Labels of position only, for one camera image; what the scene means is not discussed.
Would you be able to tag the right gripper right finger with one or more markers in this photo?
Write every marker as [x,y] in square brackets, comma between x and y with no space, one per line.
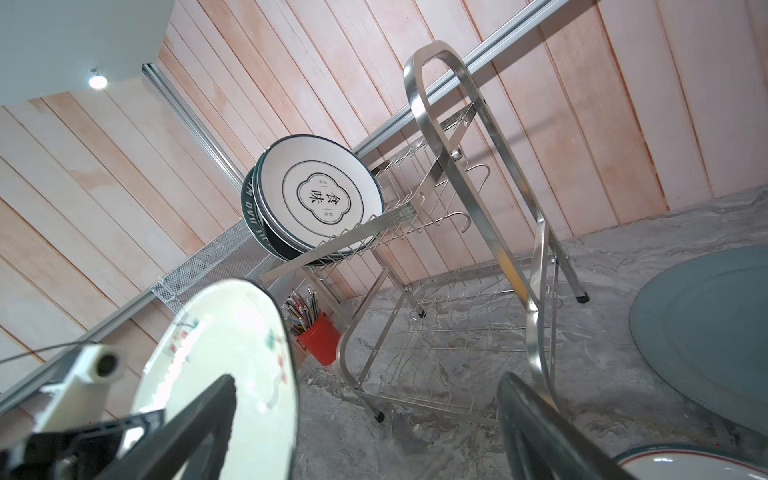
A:
[542,444]

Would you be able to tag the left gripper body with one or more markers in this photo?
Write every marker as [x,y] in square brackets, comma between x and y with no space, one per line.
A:
[79,453]

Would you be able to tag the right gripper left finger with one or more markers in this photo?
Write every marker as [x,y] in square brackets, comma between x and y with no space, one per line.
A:
[194,443]

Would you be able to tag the cream floral plate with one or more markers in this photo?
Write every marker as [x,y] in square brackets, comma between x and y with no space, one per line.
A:
[232,327]

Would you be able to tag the steel two-tier dish rack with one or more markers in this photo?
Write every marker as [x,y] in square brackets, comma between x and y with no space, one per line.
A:
[469,262]

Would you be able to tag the green rim white plate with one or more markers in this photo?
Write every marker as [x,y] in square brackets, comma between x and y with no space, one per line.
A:
[251,218]

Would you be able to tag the white plate green characters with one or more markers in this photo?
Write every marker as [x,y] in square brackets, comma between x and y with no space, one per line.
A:
[310,190]

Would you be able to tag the small orange sunburst plate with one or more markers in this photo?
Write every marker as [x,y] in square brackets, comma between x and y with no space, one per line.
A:
[676,461]

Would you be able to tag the red pencil cup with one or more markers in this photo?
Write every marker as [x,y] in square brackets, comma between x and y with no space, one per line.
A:
[321,340]

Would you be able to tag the grey-green round plate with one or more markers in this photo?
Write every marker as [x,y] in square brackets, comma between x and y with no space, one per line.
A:
[702,327]

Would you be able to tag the white wire wall shelf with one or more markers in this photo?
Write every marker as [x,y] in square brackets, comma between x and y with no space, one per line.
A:
[235,254]

